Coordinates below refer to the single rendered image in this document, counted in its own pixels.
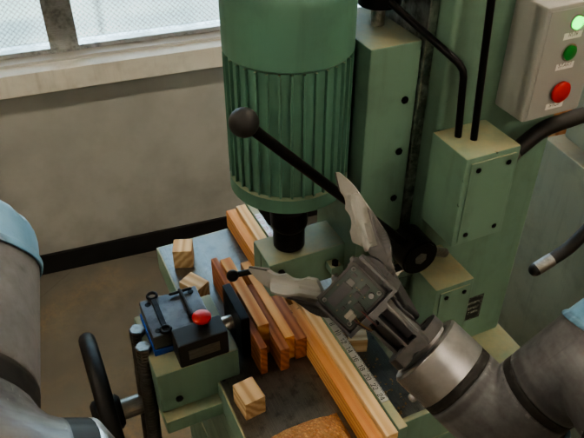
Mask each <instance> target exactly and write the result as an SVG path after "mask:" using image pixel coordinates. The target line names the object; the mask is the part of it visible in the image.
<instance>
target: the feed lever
mask: <svg viewBox="0 0 584 438"><path fill-rule="evenodd" d="M229 128H230V130H231V132H232V133H233V134H234V135H235V136H238V137H241V138H248V137H251V136H252V137H254V138H255V139H256V140H257V141H259V142H260V143H262V144H263V145H265V146H266V147H267V148H269V149H270V150H272V151H273V152H274V153H276V154H277V155H278V156H279V157H280V158H282V159H283V160H284V161H286V162H287V163H289V164H290V165H292V166H293V167H294V168H296V169H297V170H299V171H300V172H301V173H303V174H304V175H305V176H306V177H307V178H309V179H310V180H311V181H313V182H314V183H316V184H317V185H319V186H320V187H321V188H323V189H324V190H326V191H327V192H328V193H329V194H330V195H332V196H333V197H334V198H336V199H337V200H339V201H340V202H342V203H343V204H344V205H345V199H344V197H343V195H342V193H341V191H339V189H338V186H336V185H335V184H334V183H332V182H331V181H330V180H329V179H328V178H326V177H325V176H323V175H322V174H321V173H320V172H318V171H317V170H316V169H314V168H313V167H311V166H310V165H309V164H307V163H306V162H305V161H303V160H302V159H301V158H300V157H299V156H297V155H296V154H295V153H293V152H292V151H291V150H290V149H288V148H287V147H285V146H284V145H283V144H281V143H280V142H278V141H277V140H276V139H275V138H274V137H272V136H271V135H270V134H269V133H267V132H266V131H265V130H263V129H262V128H261V127H259V117H258V115H257V114H256V113H255V112H254V111H253V110H252V109H251V108H248V107H240V108H237V109H235V110H234V111H233V112H232V113H231V114H230V116H229ZM376 217H377V216H376ZM377 219H378V220H379V222H380V223H381V225H382V227H383V228H384V229H385V230H386V232H387V234H388V237H389V240H390V242H391V246H392V257H393V258H394V259H395V260H396V261H397V263H398V264H399V265H400V266H401V267H402V268H403V270H404V271H405V272H407V273H409V274H414V273H418V272H421V271H423V270H424V269H426V268H427V267H428V266H429V265H430V264H431V263H432V262H433V260H434V259H435V257H447V256H448V253H449V252H448V249H447V248H443V247H436V245H435V244H434V243H433V242H432V241H431V240H430V239H429V238H428V237H427V235H426V234H425V233H424V232H423V231H422V230H421V229H420V228H419V227H418V226H416V225H414V224H408V225H404V226H402V227H400V228H399V229H397V230H394V229H392V228H391V227H390V226H388V225H387V224H386V223H385V222H384V221H383V220H381V219H380V218H379V217H377Z"/></svg>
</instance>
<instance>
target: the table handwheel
mask: <svg viewBox="0 0 584 438"><path fill-rule="evenodd" d="M78 342H79V347H80V349H81V353H82V357H83V362H84V366H85V369H86V372H87V376H88V378H89V382H90V387H91V391H92V394H93V397H94V401H93V402H92V403H91V404H90V412H91V415H92V417H93V418H97V419H98V420H99V421H100V422H101V423H102V424H103V425H104V427H106V428H107V429H108V430H109V431H110V432H111V433H112V435H113V436H114V437H115V438H125V437H124V434H123V428H124V427H125V425H126V420H127V419H129V418H132V417H135V416H137V415H141V414H144V409H143V397H142V396H141V395H139V394H138V393H137V394H134V395H130V396H128V397H125V398H122V399H119V396H118V395H115V394H112V392H111V388H110V383H109V380H108V377H107V374H106V371H105V367H104V365H103V359H102V357H101V354H100V351H99V347H98V345H97V342H96V338H95V337H94V335H93V334H91V333H83V334H82V335H81V336H80V337H79V340H78Z"/></svg>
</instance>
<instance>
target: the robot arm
mask: <svg viewBox="0 0 584 438"><path fill-rule="evenodd" d="M335 178H336V182H337V186H338V189H339V191H341V193H342V195H343V197H344V199H345V210H346V211H347V212H348V214H349V216H350V218H351V229H350V231H349V233H350V236H351V240H352V242H353V243H355V244H358V245H360V246H362V247H363V248H364V251H365V252H366V251H368V252H369V254H370V255H364V254H362V255H361V256H359V257H358V258H357V257H355V256H354V255H353V256H351V257H350V259H349V260H350V263H349V264H348V265H347V268H346V269H345V270H344V271H343V272H342V273H341V274H340V275H334V276H333V277H332V278H331V280H332V281H333V282H332V283H331V284H330V286H329V287H328V288H327V289H323V287H322V285H321V282H320V280H319V279H318V278H314V277H310V276H308V277H305V278H301V279H299V278H294V277H292V276H291V275H289V274H287V273H284V274H278V273H276V272H274V271H272V270H271V269H270V268H264V267H255V266H249V272H250V273H251V274H252V275H253V276H254V277H255V278H256V279H257V280H258V281H259V282H260V283H261V284H263V285H264V286H266V287H267V288H269V289H270V292H271V294H273V295H278V296H282V297H284V298H287V299H290V300H293V301H295V302H297V303H298V304H300V305H301V306H302V307H304V308H305V309H306V310H307V311H309V312H310V313H312V314H314V315H318V316H320V317H326V318H330V319H331V320H332V321H333V322H334V323H335V324H336V325H337V326H338V327H339V328H340V329H341V330H342V331H343V332H344V333H345V334H346V335H347V336H348V337H349V338H350V339H351V338H352V337H353V336H354V335H355V334H356V333H357V332H358V331H359V330H360V329H366V330H367V331H369V332H372V333H373V334H374V335H375V336H376V337H377V338H378V339H379V340H380V341H381V342H382V343H383V344H384V345H385V346H386V347H388V348H389V349H390V350H391V351H392V352H393V354H392V356H391V357H390V359H389V362H390V363H391V364H392V365H393V366H394V367H395V368H396V369H397V370H399V371H398V373H397V375H396V380H397V381H398V382H399V383H400V384H401V385H402V386H403V387H404V388H405V389H406V390H407V391H408V392H409V393H410V394H409V395H408V399H409V400H410V401H411V402H416V401H418V402H420V403H421V405H422V406H423V407H424V408H425V409H426V410H427V411H428V412H429V413H430V414H431V415H432V416H433V417H434V418H435V419H436V420H437V421H438V422H439V423H440V424H441V425H443V426H444V427H445V428H446V429H447V430H448V431H449V432H450V433H451V434H452V435H453V436H454V437H455V438H571V433H570V429H572V428H575V429H576V430H577V432H578V434H579V435H580V437H581V438H584V298H582V299H581V300H580V301H578V302H577V303H576V304H575V305H573V306H572V307H571V308H569V309H564V310H562V311H561V315H560V316H559V317H557V318H556V319H555V320H554V321H552V322H551V323H550V324H549V325H547V326H546V327H545V328H544V329H543V330H542V331H541V332H539V333H538V334H537V335H535V336H534V337H533V338H532V339H530V340H529V341H528V342H526V343H525V344H524V345H523V346H521V347H520V348H519V349H517V350H516V351H515V352H514V353H513V354H511V356H509V357H508V358H507V359H505V360H504V361H503V362H502V363H499V362H498V361H496V360H495V358H494V357H493V356H491V354H489V353H488V352H487V351H486V350H485V349H484V348H483V347H482V346H481V345H480V344H479V343H478V342H477V341H476V340H475V339H474V338H473V337H471V336H470V335H469V334H468V333H467V332H466V331H465V330H464V329H463V328H462V327H461V326H460V325H459V324H457V323H456V322H455V321H454V320H449V321H446V322H444V323H443V322H442V321H441V320H440V319H439V318H438V317H436V316H435V315H431V316H430V317H428V318H427V319H426V320H425V321H423V322H422V323H421V324H419V323H418V322H417V321H416V320H417V319H418V318H419V316H420V315H419V313H418V311H417V310H416V308H415V305H414V304H413V303H412V301H411V300H410V298H409V296H408V294H407V292H406V290H405V288H404V287H403V286H402V283H401V282H400V280H399V278H398V276H397V275H396V273H395V266H394V264H393V261H392V246H391V242H390V240H389V237H388V234H387V232H386V230H385V229H384V228H383V227H382V225H381V223H380V222H379V220H378V219H377V217H376V216H375V214H374V212H373V211H372V209H371V208H370V207H369V206H368V204H367V203H366V201H365V200H364V198H363V197H362V195H361V194H360V192H359V191H358V189H357V188H356V187H355V185H354V184H353V183H352V182H351V181H350V180H349V179H348V178H347V177H345V176H344V175H343V174H342V173H340V172H335ZM42 274H43V261H42V258H41V257H40V255H39V248H38V241H37V236H36V234H35V231H34V229H33V228H32V227H31V226H30V224H29V222H28V221H27V220H26V219H25V218H24V217H23V216H21V215H19V214H18V213H17V212H16V211H15V210H14V209H13V208H12V207H11V206H10V205H9V204H7V203H6V202H3V201H1V200H0V438H115V437H114V436H113V435H112V433H111V432H110V431H109V430H108V429H107V428H106V427H104V425H103V424H102V423H101V422H100V421H99V420H98V419H97V418H93V417H56V416H54V415H49V414H47V413H45V412H44V411H43V410H41V333H40V278H41V276H42ZM335 318H336V319H337V320H338V321H339V322H338V321H337V320H336V319H335ZM342 325H343V326H342Z"/></svg>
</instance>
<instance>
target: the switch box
mask: <svg viewBox="0 0 584 438"><path fill-rule="evenodd" d="M578 14H582V15H583V16H584V0H516V3H515V7H514V15H513V20H512V23H511V28H510V32H509V37H508V44H507V48H506V53H505V57H504V62H503V66H502V70H501V78H500V82H499V87H498V90H497V95H496V99H495V104H496V105H497V106H499V107H500V108H502V109H503V110H505V111H506V112H507V113H508V114H510V115H511V116H513V117H515V118H516V119H517V120H519V121H520V122H526V121H529V120H533V119H536V118H540V117H544V116H549V115H553V114H556V113H560V112H562V111H566V110H572V109H575V108H577V106H578V103H579V101H580V97H581V92H582V89H583V86H584V24H583V25H582V26H581V27H580V28H579V29H578V30H572V29H571V28H570V23H571V21H572V19H573V18H574V17H575V16H576V15H578ZM579 30H583V31H582V34H581V36H580V37H576V38H572V39H568V40H564V41H563V38H564V35H565V34H567V33H570V32H575V31H579ZM570 43H575V44H576V46H577V53H576V55H575V56H574V58H573V59H571V60H569V61H563V60H562V59H561V52H562V51H563V49H564V48H565V47H566V46H567V45H568V44H570ZM572 61H574V65H573V67H571V68H567V69H564V70H557V71H555V69H556V65H557V64H561V63H568V62H572ZM562 81H566V82H568V83H570V85H571V90H570V93H569V95H568V96H567V98H566V99H565V100H563V104H562V106H560V107H557V108H553V109H548V110H545V108H546V105H547V104H550V103H554V102H553V101H552V99H551V93H552V90H553V88H554V87H555V86H556V85H557V84H558V83H560V82H562Z"/></svg>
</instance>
